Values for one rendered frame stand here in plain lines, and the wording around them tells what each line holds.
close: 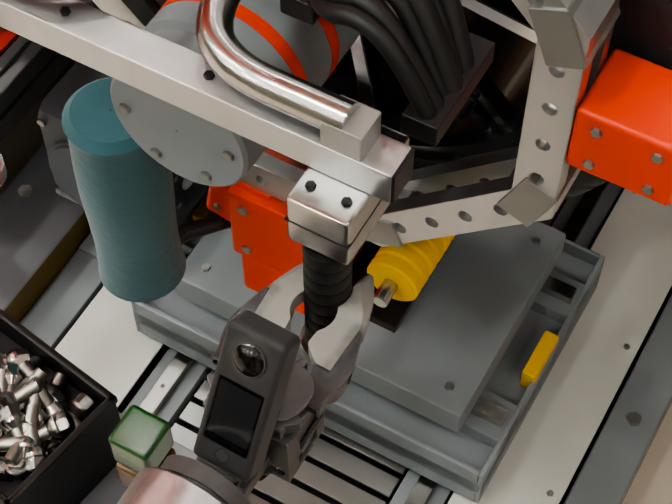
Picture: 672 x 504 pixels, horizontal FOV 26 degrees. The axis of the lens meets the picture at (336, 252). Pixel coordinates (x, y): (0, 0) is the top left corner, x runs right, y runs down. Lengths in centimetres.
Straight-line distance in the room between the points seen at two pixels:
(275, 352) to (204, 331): 91
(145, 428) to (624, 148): 45
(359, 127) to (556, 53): 20
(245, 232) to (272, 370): 55
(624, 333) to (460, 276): 27
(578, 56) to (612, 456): 89
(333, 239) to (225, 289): 82
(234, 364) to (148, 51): 23
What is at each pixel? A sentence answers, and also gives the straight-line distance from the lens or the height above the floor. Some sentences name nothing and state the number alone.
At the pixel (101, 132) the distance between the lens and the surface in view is 130.
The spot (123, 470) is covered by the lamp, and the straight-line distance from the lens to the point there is 127.
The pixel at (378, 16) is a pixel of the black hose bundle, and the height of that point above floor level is 104.
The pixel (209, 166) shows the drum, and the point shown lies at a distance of 116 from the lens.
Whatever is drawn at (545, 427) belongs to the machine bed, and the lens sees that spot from 189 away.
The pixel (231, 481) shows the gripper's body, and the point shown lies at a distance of 102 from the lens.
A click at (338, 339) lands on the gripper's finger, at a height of 83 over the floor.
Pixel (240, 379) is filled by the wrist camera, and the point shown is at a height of 89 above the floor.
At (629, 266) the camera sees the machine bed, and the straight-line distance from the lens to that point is 203.
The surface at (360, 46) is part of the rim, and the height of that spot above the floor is 72.
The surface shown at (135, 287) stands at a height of 51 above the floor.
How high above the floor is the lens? 174
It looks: 56 degrees down
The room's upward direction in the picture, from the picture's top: straight up
